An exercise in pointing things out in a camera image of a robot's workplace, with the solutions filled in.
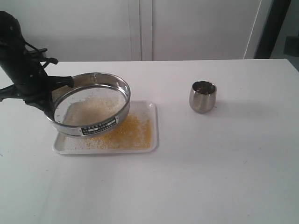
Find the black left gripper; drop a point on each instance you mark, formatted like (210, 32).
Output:
(30, 81)

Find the round stainless steel sieve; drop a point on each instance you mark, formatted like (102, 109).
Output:
(90, 85)

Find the white rice grains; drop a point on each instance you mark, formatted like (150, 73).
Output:
(93, 110)

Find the yellow and white grains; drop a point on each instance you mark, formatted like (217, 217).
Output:
(133, 134)

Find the stainless steel cup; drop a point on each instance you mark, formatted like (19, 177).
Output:
(202, 96)

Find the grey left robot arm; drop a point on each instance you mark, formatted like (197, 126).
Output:
(11, 37)

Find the white cabinet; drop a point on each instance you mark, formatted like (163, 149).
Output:
(142, 30)

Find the white plastic tray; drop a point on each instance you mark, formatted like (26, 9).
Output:
(138, 107)

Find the dark object behind table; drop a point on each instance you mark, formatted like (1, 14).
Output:
(291, 47)

